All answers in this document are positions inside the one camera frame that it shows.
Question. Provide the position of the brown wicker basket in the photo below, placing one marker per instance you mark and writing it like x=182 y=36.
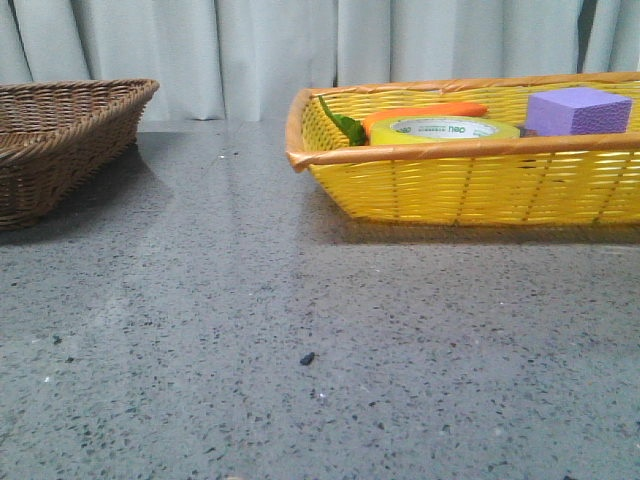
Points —
x=56 y=135

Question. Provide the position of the yellow woven basket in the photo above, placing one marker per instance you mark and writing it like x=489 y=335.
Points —
x=581 y=180

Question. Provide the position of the purple foam cube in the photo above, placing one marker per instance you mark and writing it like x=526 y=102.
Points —
x=577 y=111

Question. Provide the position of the white curtain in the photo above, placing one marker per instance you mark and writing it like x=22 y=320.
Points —
x=245 y=60

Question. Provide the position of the brown object in basket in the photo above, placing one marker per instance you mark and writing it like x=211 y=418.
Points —
x=527 y=132

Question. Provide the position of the orange toy carrot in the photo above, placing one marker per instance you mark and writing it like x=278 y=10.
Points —
x=358 y=132

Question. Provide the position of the yellow tape roll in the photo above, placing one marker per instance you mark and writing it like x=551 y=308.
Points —
x=427 y=129

